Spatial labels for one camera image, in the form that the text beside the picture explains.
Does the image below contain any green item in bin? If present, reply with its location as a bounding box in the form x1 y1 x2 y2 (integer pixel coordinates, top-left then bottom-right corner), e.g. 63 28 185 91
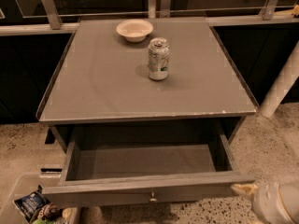
32 218 55 224

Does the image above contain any grey cabinet with top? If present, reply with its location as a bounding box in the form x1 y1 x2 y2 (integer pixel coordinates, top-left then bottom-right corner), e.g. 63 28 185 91
36 17 260 154

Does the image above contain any silver drawer knob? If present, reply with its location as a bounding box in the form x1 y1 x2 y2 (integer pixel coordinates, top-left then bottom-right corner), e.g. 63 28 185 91
149 191 158 203

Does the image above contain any brown round snack item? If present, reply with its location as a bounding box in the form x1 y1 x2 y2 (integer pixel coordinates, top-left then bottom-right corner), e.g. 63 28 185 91
37 203 61 220

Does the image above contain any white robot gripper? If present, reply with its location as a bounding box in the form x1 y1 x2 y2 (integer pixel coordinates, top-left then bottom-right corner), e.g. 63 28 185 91
231 182 299 224

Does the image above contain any grey top drawer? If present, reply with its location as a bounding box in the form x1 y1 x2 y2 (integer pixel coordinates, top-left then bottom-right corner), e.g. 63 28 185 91
43 134 254 207

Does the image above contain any clear plastic bin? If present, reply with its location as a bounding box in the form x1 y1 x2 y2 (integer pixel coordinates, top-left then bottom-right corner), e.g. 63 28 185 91
0 173 81 224

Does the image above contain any silver green soda can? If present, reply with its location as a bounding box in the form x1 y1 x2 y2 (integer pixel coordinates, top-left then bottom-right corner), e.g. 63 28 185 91
148 37 170 80

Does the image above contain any dark blue snack bag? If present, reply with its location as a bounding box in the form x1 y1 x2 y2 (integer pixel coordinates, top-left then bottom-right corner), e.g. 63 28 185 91
13 186 50 222

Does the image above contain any metal railing frame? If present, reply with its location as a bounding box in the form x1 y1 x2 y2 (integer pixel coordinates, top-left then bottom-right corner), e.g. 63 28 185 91
0 0 299 36

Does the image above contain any white paper bowl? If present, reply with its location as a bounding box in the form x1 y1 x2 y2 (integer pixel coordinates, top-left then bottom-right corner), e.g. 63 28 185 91
116 20 153 42

